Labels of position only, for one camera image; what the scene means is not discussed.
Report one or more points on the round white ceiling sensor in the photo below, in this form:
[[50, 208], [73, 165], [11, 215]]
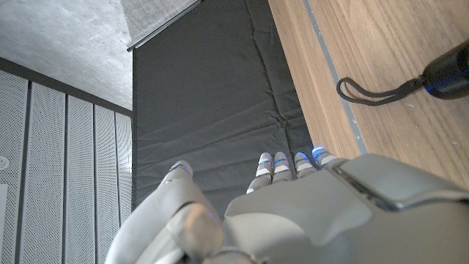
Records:
[[3, 163]]

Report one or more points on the black fabric backdrop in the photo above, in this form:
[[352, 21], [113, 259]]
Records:
[[212, 91]]

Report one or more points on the grey backdrop top rail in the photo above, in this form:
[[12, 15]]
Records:
[[165, 25]]

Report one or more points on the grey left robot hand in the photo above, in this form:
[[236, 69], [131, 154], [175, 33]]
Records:
[[329, 220]]

